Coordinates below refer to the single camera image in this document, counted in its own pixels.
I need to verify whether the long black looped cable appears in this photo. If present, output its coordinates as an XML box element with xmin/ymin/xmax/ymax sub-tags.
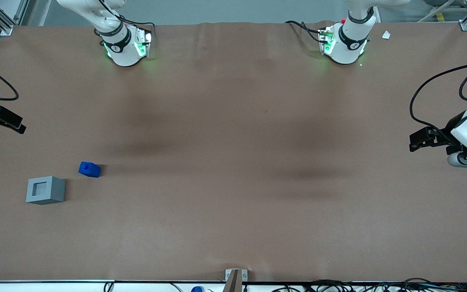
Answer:
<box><xmin>409</xmin><ymin>62</ymin><xmax>467</xmax><ymax>136</ymax></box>

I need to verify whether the tangled black cable bundle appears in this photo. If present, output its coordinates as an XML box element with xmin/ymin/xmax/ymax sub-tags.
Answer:
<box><xmin>272</xmin><ymin>278</ymin><xmax>467</xmax><ymax>292</ymax></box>

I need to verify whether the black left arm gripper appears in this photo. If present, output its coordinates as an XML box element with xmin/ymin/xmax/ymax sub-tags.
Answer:
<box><xmin>409</xmin><ymin>110</ymin><xmax>467</xmax><ymax>155</ymax></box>

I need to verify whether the gray square base block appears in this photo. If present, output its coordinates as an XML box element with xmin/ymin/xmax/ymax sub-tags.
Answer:
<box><xmin>26</xmin><ymin>176</ymin><xmax>66</xmax><ymax>205</ymax></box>

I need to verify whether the black left arm base cable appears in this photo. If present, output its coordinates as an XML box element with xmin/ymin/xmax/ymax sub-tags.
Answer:
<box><xmin>285</xmin><ymin>20</ymin><xmax>324</xmax><ymax>43</ymax></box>

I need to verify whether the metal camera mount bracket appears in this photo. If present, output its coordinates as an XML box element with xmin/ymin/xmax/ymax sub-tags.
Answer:
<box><xmin>225</xmin><ymin>268</ymin><xmax>248</xmax><ymax>292</ymax></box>

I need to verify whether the brown table mat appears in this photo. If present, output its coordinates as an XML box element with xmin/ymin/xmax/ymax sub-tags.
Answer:
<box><xmin>0</xmin><ymin>20</ymin><xmax>467</xmax><ymax>283</ymax></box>

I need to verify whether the blue plastic part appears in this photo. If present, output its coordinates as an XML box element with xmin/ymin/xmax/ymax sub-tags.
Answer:
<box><xmin>78</xmin><ymin>162</ymin><xmax>101</xmax><ymax>178</ymax></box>

